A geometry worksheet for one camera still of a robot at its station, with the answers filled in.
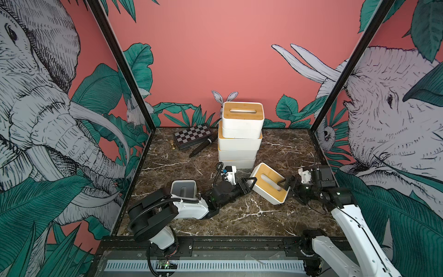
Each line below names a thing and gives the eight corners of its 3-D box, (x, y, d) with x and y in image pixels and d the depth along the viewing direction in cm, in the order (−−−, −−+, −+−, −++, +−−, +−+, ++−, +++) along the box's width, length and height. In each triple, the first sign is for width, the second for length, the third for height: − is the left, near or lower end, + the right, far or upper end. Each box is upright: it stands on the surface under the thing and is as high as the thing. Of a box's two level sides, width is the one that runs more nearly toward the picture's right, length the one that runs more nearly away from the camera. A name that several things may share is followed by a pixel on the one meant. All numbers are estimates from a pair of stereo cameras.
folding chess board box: (179, 150, 109) (178, 147, 107) (173, 137, 117) (172, 133, 114) (213, 137, 117) (212, 134, 114) (205, 125, 124) (205, 122, 122)
